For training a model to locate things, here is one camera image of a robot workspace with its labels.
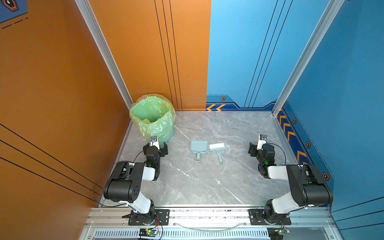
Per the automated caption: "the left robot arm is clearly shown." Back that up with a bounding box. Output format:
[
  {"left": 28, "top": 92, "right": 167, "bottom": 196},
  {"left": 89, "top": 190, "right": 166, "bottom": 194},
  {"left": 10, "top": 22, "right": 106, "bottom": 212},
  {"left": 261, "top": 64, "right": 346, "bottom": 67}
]
[{"left": 103, "top": 144, "right": 168, "bottom": 226}]

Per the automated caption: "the aluminium frame rail front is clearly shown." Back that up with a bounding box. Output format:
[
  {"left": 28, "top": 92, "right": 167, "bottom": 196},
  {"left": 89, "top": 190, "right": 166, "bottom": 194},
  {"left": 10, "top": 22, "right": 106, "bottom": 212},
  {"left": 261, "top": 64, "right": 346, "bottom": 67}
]
[{"left": 80, "top": 206, "right": 343, "bottom": 240}]

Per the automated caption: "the left aluminium corner post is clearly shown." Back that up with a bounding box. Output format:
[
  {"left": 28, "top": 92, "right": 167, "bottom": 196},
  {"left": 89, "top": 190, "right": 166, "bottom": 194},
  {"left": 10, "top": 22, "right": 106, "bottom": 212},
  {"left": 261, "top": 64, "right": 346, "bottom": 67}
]
[{"left": 75, "top": 0, "right": 133, "bottom": 110}]

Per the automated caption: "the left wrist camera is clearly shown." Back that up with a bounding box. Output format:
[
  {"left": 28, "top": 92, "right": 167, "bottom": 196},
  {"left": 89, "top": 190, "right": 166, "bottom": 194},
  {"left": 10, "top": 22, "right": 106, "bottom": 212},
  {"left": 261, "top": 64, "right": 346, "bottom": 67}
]
[{"left": 150, "top": 136, "right": 160, "bottom": 150}]

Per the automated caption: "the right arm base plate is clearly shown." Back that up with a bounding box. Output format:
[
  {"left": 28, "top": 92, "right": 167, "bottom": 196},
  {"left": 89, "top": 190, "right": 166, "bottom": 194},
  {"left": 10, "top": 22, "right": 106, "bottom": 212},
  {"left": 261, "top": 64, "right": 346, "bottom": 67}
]
[{"left": 248, "top": 209, "right": 292, "bottom": 226}]

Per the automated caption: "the left circuit board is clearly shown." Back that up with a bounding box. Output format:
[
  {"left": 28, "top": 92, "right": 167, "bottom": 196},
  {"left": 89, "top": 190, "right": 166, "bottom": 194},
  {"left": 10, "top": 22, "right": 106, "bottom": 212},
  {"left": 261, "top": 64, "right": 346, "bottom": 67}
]
[{"left": 139, "top": 229, "right": 159, "bottom": 239}]

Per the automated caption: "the right circuit board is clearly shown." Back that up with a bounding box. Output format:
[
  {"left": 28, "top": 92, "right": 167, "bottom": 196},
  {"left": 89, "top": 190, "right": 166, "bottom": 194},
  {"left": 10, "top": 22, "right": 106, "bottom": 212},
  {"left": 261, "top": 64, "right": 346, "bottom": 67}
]
[{"left": 268, "top": 228, "right": 291, "bottom": 240}]

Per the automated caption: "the green trash bin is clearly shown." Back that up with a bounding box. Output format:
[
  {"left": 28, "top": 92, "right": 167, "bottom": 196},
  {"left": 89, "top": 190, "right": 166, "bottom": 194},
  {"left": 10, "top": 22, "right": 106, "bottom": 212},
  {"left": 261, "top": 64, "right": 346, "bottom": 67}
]
[{"left": 130, "top": 95, "right": 176, "bottom": 145}]

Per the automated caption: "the right aluminium corner post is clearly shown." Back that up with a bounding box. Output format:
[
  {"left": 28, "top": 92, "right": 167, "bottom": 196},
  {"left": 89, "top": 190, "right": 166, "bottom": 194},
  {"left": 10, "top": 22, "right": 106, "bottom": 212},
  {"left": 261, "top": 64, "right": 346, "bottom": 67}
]
[{"left": 272, "top": 0, "right": 345, "bottom": 118}]

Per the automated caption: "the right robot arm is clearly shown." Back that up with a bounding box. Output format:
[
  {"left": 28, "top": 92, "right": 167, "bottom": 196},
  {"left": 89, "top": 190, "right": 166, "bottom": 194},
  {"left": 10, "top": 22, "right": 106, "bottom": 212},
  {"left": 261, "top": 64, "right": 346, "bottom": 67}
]
[{"left": 248, "top": 143, "right": 334, "bottom": 225}]

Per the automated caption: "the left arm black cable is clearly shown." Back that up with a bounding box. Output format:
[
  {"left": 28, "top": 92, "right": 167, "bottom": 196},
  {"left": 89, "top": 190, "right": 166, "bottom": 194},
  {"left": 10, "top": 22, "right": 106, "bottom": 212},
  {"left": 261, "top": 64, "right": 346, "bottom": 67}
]
[{"left": 92, "top": 149, "right": 146, "bottom": 208}]

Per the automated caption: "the aluminium corner post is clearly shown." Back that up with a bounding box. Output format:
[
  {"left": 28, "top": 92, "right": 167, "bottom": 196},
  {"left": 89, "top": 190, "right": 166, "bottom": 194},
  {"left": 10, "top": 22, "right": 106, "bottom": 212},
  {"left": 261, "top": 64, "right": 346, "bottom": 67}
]
[
  {"left": 272, "top": 0, "right": 345, "bottom": 118},
  {"left": 75, "top": 0, "right": 133, "bottom": 110}
]

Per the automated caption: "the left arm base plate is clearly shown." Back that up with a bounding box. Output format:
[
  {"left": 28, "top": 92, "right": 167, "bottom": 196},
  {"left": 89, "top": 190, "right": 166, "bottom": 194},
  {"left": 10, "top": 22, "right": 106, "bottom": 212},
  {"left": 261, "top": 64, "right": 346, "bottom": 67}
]
[{"left": 128, "top": 209, "right": 170, "bottom": 226}]

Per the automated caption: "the teal dustpan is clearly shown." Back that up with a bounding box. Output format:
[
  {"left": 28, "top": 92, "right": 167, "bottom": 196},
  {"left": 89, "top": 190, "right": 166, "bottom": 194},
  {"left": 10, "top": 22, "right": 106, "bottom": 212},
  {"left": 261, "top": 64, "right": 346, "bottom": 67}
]
[{"left": 190, "top": 140, "right": 209, "bottom": 163}]

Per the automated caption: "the circuit board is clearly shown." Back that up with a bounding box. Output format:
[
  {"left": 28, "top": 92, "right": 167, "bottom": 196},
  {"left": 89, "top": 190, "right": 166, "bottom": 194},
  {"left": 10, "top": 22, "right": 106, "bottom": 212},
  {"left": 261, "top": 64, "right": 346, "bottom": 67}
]
[
  {"left": 268, "top": 228, "right": 291, "bottom": 240},
  {"left": 139, "top": 229, "right": 159, "bottom": 239}
]

